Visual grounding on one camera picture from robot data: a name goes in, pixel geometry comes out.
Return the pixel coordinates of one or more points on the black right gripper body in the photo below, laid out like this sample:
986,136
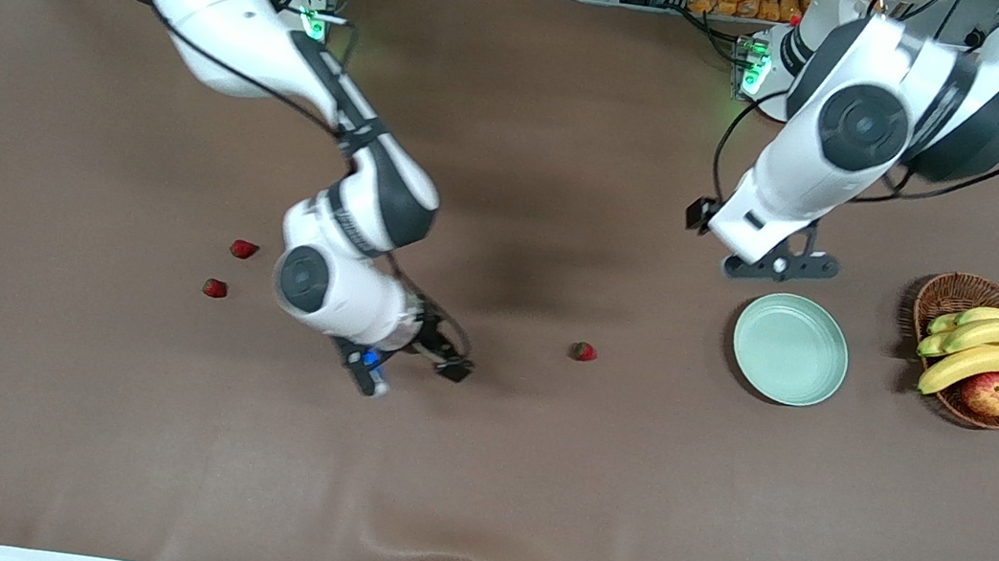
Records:
429,332

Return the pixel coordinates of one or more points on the red strawberry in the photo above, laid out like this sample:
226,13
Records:
583,351
243,249
215,287

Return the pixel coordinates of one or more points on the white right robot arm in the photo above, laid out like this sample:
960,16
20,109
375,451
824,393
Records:
208,1

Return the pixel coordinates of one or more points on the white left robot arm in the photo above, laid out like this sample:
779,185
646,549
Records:
858,125

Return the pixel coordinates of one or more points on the pale green round plate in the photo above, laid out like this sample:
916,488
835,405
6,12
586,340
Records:
790,349

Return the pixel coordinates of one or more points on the brown table cover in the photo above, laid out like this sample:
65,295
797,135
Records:
474,470

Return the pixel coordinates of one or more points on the brown wicker basket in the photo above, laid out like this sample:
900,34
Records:
952,292

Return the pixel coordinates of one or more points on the red apple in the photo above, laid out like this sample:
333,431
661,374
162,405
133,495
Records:
989,393

